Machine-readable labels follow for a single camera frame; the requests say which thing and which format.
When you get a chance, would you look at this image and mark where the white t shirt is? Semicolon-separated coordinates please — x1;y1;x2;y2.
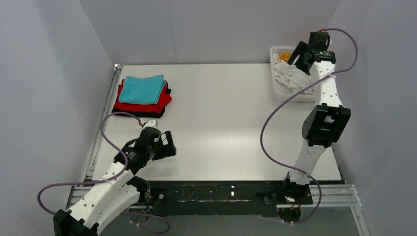
272;53;311;93

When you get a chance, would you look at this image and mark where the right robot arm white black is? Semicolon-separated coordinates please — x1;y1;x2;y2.
282;31;351;203

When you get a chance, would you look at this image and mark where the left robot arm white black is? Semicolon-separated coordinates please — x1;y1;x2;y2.
53;126;177;236

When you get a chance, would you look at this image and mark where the orange t shirt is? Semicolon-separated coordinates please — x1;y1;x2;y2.
279;52;291;62

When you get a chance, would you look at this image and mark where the folded black t shirt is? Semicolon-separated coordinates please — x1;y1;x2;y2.
111;107;166;118

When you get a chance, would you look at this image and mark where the white plastic basket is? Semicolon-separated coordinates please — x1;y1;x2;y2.
269;46;296;101

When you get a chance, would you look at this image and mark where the folded red t shirt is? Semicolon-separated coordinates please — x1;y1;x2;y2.
113;80;172;114

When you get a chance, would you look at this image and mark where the folded cyan t shirt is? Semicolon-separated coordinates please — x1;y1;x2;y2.
119;74;165;105

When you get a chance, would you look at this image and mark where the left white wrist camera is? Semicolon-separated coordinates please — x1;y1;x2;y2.
142;119;158;129

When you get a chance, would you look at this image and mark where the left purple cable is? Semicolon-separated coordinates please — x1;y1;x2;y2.
37;112;171;235

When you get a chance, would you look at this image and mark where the purple cable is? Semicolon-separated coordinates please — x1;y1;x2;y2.
37;112;171;235
260;28;359;225

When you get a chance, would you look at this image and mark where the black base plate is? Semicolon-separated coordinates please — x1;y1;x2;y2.
129;177;313;217

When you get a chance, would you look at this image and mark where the aluminium frame rail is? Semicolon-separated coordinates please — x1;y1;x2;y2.
65;64;122;209

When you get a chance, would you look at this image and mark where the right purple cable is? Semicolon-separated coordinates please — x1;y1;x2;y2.
260;28;359;225

